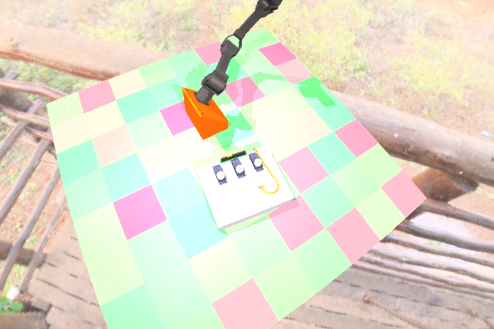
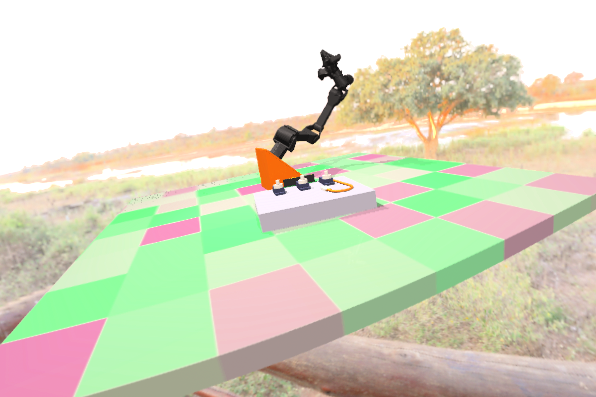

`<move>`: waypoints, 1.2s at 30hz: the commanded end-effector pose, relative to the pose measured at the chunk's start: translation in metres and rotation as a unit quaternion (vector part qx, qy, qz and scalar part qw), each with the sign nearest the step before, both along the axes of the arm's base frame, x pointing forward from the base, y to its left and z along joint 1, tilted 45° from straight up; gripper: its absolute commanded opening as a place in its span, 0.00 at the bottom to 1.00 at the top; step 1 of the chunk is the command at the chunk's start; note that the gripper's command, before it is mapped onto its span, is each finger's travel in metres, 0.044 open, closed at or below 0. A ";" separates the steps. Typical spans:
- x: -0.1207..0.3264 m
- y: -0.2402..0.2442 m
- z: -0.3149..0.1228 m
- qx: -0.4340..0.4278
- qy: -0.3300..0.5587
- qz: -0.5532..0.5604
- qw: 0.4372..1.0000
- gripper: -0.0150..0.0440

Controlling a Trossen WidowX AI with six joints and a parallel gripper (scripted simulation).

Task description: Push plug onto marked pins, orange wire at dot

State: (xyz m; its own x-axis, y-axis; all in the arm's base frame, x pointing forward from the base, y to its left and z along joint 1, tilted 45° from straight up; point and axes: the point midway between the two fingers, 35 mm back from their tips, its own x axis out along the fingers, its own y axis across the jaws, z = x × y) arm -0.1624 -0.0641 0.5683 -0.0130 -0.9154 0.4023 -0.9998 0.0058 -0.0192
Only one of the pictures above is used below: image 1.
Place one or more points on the black pin header strip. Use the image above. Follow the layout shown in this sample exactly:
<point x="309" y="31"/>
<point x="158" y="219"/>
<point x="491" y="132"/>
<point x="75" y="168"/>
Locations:
<point x="233" y="156"/>

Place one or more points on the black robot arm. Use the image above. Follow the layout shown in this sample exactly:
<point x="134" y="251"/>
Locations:
<point x="215" y="82"/>

